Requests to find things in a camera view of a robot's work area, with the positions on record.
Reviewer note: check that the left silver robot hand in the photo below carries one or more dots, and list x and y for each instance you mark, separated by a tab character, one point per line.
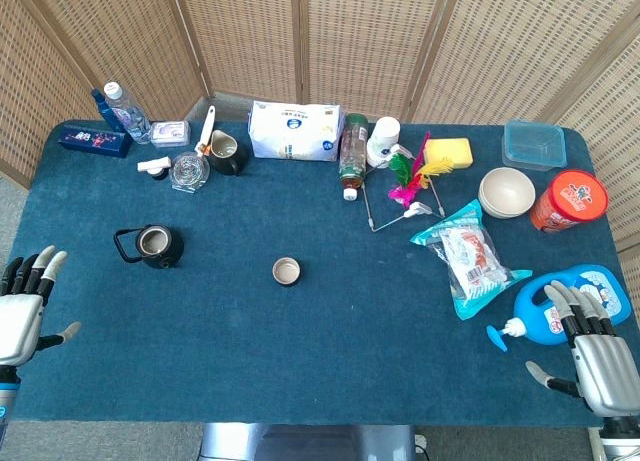
20	318

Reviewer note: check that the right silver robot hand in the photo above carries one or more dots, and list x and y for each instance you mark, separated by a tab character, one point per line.
607	371

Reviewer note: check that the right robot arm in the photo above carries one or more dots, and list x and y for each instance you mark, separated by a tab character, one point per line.
619	433

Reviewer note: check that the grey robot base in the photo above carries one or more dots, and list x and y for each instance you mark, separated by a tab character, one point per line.
307	442

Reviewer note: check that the black teapot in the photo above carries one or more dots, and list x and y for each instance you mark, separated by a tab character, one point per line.
152	246

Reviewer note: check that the blue detergent pump bottle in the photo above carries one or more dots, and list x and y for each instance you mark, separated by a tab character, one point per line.
542	306

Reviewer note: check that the teal snack bag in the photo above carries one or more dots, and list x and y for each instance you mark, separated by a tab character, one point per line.
470	263

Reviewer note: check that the orange snack canister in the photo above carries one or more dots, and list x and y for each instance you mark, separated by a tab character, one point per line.
567	201

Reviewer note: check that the dark blue rectangular box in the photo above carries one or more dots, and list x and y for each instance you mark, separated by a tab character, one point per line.
94	140

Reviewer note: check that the small white black object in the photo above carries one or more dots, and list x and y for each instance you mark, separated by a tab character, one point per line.
156	166

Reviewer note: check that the beige bowl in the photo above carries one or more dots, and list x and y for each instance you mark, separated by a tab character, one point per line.
506	192

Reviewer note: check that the dark blue bottle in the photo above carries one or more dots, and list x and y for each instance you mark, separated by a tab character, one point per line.
105	112

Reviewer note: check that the clear glass cup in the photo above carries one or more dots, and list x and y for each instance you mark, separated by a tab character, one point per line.
189	172

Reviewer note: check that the clear water bottle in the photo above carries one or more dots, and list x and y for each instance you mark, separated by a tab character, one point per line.
127	113

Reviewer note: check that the clear plastic food container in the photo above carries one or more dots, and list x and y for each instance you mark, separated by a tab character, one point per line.
534	145

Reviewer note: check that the clear plastic wipes box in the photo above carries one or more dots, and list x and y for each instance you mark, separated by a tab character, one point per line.
170	133

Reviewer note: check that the black ceramic pitcher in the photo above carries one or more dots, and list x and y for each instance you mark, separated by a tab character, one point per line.
227	153

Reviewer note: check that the small black teacup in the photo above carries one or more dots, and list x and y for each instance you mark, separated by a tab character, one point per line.
286	271

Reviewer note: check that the yellow sponge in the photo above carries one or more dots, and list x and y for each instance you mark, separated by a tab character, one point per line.
448	152

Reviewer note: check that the colourful feather shuttlecock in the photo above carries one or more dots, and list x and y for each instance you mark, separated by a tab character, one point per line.
409	178

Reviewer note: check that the blue felt table mat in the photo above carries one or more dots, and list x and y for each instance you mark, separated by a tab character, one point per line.
310	341

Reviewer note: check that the white plastic jar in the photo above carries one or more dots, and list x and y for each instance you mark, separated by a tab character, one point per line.
384	141

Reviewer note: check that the white paper tissue pack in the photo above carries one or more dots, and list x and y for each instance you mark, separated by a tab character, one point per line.
296	131

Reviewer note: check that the green tea drink bottle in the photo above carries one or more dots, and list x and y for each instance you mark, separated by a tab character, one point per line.
354	153

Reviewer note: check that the woven bamboo folding screen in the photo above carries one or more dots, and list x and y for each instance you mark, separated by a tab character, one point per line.
320	36

